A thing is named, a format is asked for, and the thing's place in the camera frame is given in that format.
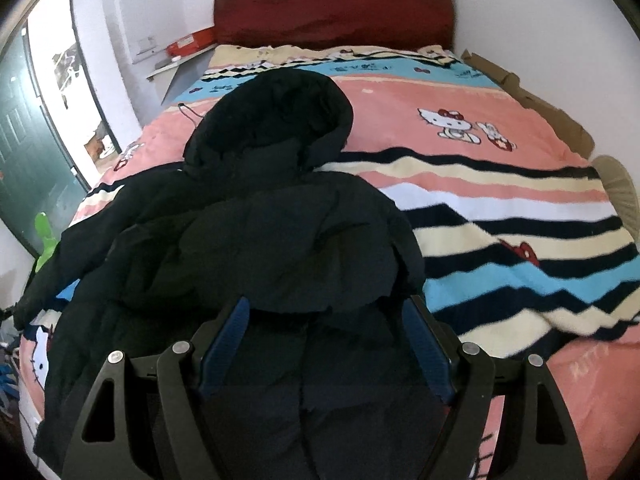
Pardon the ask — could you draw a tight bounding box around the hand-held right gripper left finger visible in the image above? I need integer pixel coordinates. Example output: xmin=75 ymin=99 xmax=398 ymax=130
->
xmin=60 ymin=296 xmax=251 ymax=480

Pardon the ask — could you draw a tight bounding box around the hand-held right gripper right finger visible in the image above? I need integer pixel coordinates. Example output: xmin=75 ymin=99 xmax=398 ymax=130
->
xmin=401 ymin=296 xmax=588 ymax=480

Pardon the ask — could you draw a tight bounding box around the black hooded puffer jacket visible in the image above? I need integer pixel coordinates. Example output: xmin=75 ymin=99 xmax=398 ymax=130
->
xmin=15 ymin=69 xmax=456 ymax=480

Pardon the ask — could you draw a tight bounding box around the striped cartoon printed blanket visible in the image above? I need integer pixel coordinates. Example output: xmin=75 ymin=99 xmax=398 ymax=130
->
xmin=20 ymin=44 xmax=640 ymax=480

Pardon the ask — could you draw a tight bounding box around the green plastic item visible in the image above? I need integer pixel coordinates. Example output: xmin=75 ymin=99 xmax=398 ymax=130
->
xmin=32 ymin=212 xmax=63 ymax=273

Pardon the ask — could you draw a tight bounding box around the blue and grey clutter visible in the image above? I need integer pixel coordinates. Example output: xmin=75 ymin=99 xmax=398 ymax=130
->
xmin=0 ymin=305 xmax=23 ymax=421

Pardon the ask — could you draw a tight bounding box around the brown hallway item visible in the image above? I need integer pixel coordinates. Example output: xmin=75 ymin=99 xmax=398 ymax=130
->
xmin=84 ymin=132 xmax=121 ymax=161

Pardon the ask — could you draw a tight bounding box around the beige fan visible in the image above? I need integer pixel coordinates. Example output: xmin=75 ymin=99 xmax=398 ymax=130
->
xmin=592 ymin=155 xmax=640 ymax=241

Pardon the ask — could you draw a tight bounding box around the brown cardboard sheet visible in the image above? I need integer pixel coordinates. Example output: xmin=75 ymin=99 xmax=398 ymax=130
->
xmin=460 ymin=49 xmax=596 ymax=157

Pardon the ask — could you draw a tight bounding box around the green door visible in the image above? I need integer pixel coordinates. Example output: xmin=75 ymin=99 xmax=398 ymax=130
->
xmin=0 ymin=30 xmax=91 ymax=256

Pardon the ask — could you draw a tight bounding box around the grey bedside shelf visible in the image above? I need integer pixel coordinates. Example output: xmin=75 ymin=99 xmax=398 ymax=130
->
xmin=146 ymin=45 xmax=217 ymax=107

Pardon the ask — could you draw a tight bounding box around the red flat box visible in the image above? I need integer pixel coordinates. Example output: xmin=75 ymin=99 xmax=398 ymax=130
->
xmin=166 ymin=29 xmax=217 ymax=57

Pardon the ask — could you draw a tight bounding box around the dark red headboard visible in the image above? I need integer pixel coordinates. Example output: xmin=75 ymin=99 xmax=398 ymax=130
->
xmin=214 ymin=0 xmax=455 ymax=52

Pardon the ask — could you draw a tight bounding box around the black cable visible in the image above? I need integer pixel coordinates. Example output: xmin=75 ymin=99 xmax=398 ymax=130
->
xmin=177 ymin=102 xmax=206 ymax=133

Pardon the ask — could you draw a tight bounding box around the white wall socket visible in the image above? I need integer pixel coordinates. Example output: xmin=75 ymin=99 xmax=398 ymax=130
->
xmin=132 ymin=36 xmax=157 ymax=64

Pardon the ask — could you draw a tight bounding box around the wall poster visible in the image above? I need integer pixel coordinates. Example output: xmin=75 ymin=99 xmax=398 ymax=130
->
xmin=52 ymin=40 xmax=83 ymax=108

